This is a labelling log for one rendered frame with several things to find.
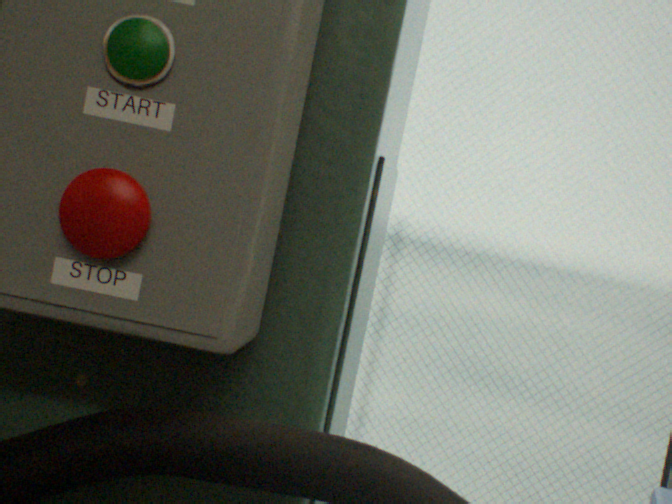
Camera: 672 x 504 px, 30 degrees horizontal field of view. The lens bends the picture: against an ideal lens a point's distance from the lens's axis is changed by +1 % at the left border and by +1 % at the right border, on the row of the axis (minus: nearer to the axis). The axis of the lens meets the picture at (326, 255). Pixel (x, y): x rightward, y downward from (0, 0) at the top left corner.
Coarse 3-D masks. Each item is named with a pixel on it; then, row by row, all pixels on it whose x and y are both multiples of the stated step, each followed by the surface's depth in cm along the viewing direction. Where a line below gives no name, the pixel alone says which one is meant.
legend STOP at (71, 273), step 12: (60, 264) 43; (72, 264) 43; (84, 264) 43; (60, 276) 43; (72, 276) 43; (84, 276) 42; (96, 276) 42; (108, 276) 42; (120, 276) 42; (132, 276) 42; (84, 288) 43; (96, 288) 42; (108, 288) 42; (120, 288) 42; (132, 288) 42
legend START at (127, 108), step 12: (96, 96) 42; (108, 96) 42; (120, 96) 42; (132, 96) 42; (84, 108) 42; (96, 108) 42; (108, 108) 42; (120, 108) 42; (132, 108) 42; (144, 108) 42; (156, 108) 42; (168, 108) 42; (120, 120) 42; (132, 120) 42; (144, 120) 42; (156, 120) 42; (168, 120) 42
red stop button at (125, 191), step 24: (96, 168) 42; (72, 192) 41; (96, 192) 41; (120, 192) 41; (144, 192) 42; (72, 216) 41; (96, 216) 41; (120, 216) 41; (144, 216) 41; (72, 240) 42; (96, 240) 41; (120, 240) 41
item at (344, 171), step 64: (0, 0) 49; (384, 0) 47; (320, 64) 48; (384, 64) 48; (320, 128) 48; (384, 128) 50; (320, 192) 48; (384, 192) 56; (320, 256) 48; (0, 320) 49; (320, 320) 48; (0, 384) 49; (64, 384) 49; (128, 384) 49; (192, 384) 49; (256, 384) 48; (320, 384) 48
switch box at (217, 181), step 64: (64, 0) 42; (128, 0) 42; (256, 0) 42; (320, 0) 46; (0, 64) 43; (64, 64) 42; (192, 64) 42; (256, 64) 42; (0, 128) 43; (64, 128) 42; (128, 128) 42; (192, 128) 42; (256, 128) 42; (0, 192) 43; (192, 192) 42; (256, 192) 42; (0, 256) 43; (64, 256) 43; (128, 256) 42; (192, 256) 42; (256, 256) 43; (64, 320) 43; (128, 320) 43; (192, 320) 42; (256, 320) 47
